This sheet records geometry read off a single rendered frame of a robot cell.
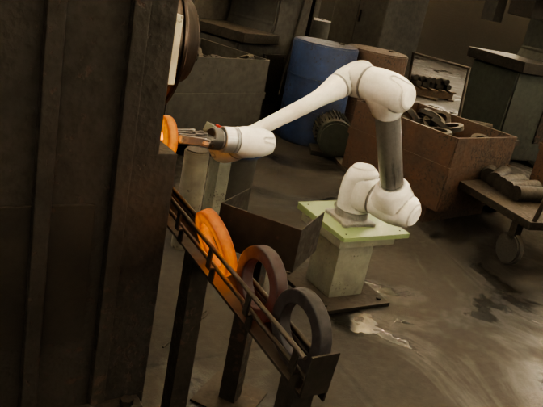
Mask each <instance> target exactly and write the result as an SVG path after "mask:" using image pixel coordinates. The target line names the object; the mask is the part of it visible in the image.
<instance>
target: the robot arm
mask: <svg viewBox="0 0 543 407"><path fill-rule="evenodd" d="M348 95H349V96H351V97H354V98H358V99H363V100H364V101H365V102H366V104H367V105H368V108H369V110H370V111H371V113H372V115H373V117H374V118H375V125H376V136H377V156H378V167H379V173H378V171H377V169H376V168H375V167H374V166H372V165H370V164H368V163H363V162H357V163H355V164H354V165H352V166H351V167H350V168H349V169H348V170H347V172H346V174H345V175H344V177H343V181H342V182H341V186H340V188H339V195H338V200H337V201H335V204H334V206H335V208H326V210H325V213H327V214H329V215H330V216H332V217H333V218H334V219H335V220H337V221H338V222H339V223H340V224H341V226H342V227H344V228H350V227H375V225H376V224H375V223H374V222H373V221H371V220H370V219H369V218H368V214H371V215H372V216H374V217H376V218H377V219H379V220H382V221H384V222H385V223H387V224H391V225H393V226H398V227H408V226H412V225H413V224H415V223H416V221H417V220H418V219H419V217H420V215H421V211H422V209H421V204H420V202H419V200H418V198H417V197H415V196H414V193H413V191H412V190H411V188H410V184H409V183H408V182H407V181H406V180H405V179H404V178H403V163H402V124H401V115H402V114H403V112H405V111H408V110H409V109H410V108H411V107H412V105H413V104H414V102H415V98H416V91H415V87H414V85H413V84H412V83H411V82H410V81H409V80H408V79H406V78H404V77H403V76H402V75H400V74H398V73H395V72H392V71H390V70H387V69H382V68H377V67H374V66H373V65H372V64H371V63H370V62H368V61H353V62H351V63H349V64H347V65H345V66H343V67H341V68H340V69H338V70H336V71H335V72H334V73H333V74H332V75H330V76H329V77H328V79H326V80H325V81H324V83H323V84H321V85H320V87H319V88H317V89H316V90H315V91H313V92H312V93H310V94H308V95H306V96H305V97H304V98H302V99H299V100H297V101H296V102H295V103H292V104H290V105H288V106H287V107H284V108H282V109H281V110H279V111H277V112H275V113H273V114H271V115H269V116H268V117H266V118H264V119H262V120H260V121H258V122H256V123H254V124H252V125H250V126H242V127H226V126H221V127H219V128H209V129H208V131H207V132H204V131H201V130H199V131H195V129H194V128H190V129H189V128H178V137H179V138H178V142H179V143H184V144H189V145H200V146H204V147H207V148H208V149H209V152H210V154H211V156H212V157H213V159H214V160H215V161H217V162H221V163H230V162H235V161H238V160H240V159H242V158H255V157H264V156H267V155H269V154H271V153H273V151H274V149H275V147H276V139H275V136H274V134H273V133H272V132H271V131H272V130H274V129H276V128H279V127H281V126H283V125H285V124H287V123H289V122H291V121H293V120H296V119H298V118H300V117H302V116H303V115H306V114H308V113H310V112H311V111H314V110H316V109H318V108H320V107H322V106H324V105H327V104H328V103H332V102H334V101H337V100H340V99H343V98H345V97H347V96H348Z"/></svg>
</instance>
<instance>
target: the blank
mask: <svg viewBox="0 0 543 407"><path fill-rule="evenodd" d="M162 134H163V140H160V141H162V142H163V143H164V144H165V145H167V146H168V147H169V148H170V149H172V150H173V151H174V152H175V153H176V151H177V147H178V138H179V137H178V129H177V125H176V122H175V120H174V119H173V117H171V116H169V115H164V116H163V122H162Z"/></svg>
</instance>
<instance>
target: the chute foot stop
mask: <svg viewBox="0 0 543 407"><path fill-rule="evenodd" d="M339 356H340V352H339V351H337V352H333V353H329V354H324V355H317V356H313V357H311V359H310V361H309V366H308V369H307V372H306V374H305V378H304V381H303V385H302V387H301V391H300V394H299V398H300V399H301V398H305V397H311V396H315V395H318V394H322V393H325V392H328V389H329V387H330V382H331V380H332V377H333V375H334V372H335V368H336V365H337V362H338V360H339Z"/></svg>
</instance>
